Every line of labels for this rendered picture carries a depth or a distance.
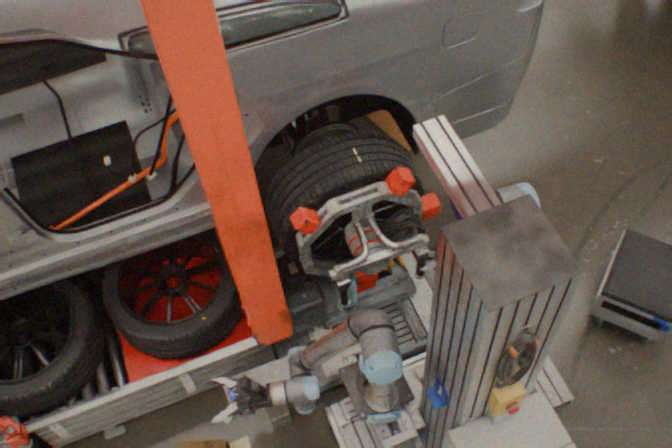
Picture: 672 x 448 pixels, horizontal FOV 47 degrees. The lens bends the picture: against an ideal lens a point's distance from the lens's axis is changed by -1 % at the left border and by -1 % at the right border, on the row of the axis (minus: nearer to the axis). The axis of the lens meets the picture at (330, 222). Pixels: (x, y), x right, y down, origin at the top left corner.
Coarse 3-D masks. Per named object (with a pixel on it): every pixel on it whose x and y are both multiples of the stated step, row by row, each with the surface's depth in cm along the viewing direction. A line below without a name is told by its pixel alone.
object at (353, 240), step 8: (368, 224) 319; (344, 232) 324; (352, 232) 318; (368, 232) 316; (352, 240) 317; (360, 240) 315; (368, 240) 314; (376, 240) 315; (352, 248) 318; (360, 248) 314; (368, 248) 312; (376, 248) 313; (384, 248) 316; (368, 256) 311; (376, 264) 314; (384, 264) 317; (368, 272) 317; (376, 272) 320
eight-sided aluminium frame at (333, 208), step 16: (352, 192) 303; (368, 192) 305; (384, 192) 302; (416, 192) 320; (336, 208) 299; (352, 208) 302; (416, 208) 319; (304, 240) 308; (400, 240) 338; (304, 256) 317; (304, 272) 328; (320, 272) 332
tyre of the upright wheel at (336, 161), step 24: (336, 144) 310; (360, 144) 310; (384, 144) 316; (288, 168) 313; (312, 168) 306; (336, 168) 303; (360, 168) 302; (384, 168) 305; (408, 168) 316; (288, 192) 310; (312, 192) 302; (336, 192) 304; (288, 216) 309; (288, 240) 318
